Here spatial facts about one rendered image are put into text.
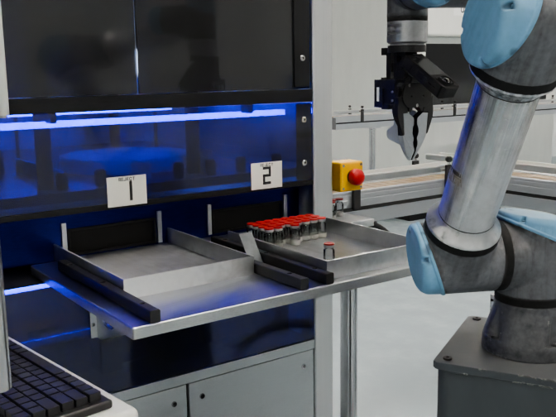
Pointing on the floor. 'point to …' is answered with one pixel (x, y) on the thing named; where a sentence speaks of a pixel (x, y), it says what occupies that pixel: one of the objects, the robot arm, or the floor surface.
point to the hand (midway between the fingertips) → (413, 153)
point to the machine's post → (321, 190)
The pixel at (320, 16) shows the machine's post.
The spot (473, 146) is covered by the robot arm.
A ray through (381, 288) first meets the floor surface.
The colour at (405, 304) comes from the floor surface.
